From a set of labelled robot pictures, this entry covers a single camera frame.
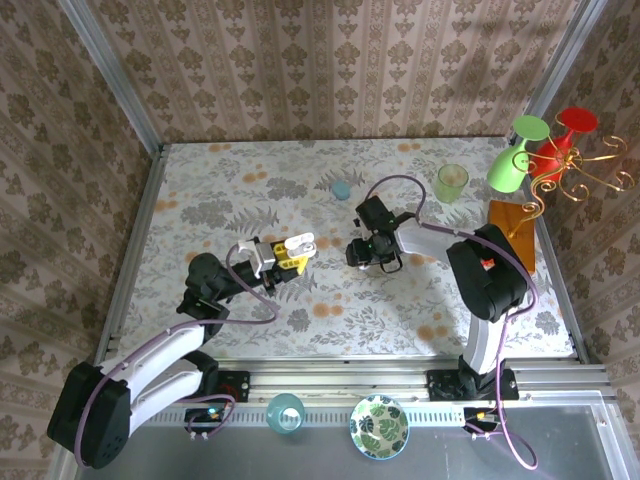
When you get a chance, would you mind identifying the translucent green cup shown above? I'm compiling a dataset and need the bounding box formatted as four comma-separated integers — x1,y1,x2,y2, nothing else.
432,163,470,204

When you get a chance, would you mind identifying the orange wooden base board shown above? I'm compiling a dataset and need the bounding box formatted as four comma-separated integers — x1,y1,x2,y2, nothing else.
487,199,537,275

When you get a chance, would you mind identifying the black controller board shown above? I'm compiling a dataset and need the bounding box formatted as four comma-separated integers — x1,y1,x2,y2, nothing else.
462,407,502,434
185,407,232,434

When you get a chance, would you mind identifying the green plastic wine glass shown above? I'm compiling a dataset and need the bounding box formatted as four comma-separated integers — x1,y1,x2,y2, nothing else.
485,114,551,195

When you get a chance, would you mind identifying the teal glass tumbler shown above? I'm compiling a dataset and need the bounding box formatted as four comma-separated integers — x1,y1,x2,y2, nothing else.
264,392,306,436

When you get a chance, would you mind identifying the red plastic wine glass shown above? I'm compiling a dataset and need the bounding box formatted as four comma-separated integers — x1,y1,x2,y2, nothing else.
529,107,600,184

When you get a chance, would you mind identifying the leaf print bowl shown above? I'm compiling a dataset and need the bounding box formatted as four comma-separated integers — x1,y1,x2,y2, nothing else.
348,393,411,460

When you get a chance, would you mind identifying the aluminium table side rail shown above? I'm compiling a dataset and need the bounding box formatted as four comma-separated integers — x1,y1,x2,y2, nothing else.
529,219,591,364
93,144,169,366

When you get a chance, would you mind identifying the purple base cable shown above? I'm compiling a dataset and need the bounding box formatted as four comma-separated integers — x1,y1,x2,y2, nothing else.
185,392,237,441
464,399,540,472

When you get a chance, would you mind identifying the aluminium mounting rail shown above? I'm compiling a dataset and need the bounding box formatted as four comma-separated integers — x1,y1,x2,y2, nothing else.
77,355,615,427

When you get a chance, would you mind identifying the gold wire stand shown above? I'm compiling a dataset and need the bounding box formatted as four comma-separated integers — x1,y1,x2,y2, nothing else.
510,112,639,237

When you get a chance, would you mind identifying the aluminium frame post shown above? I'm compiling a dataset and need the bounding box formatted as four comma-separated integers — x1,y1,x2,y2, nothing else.
522,0,610,139
55,0,164,154

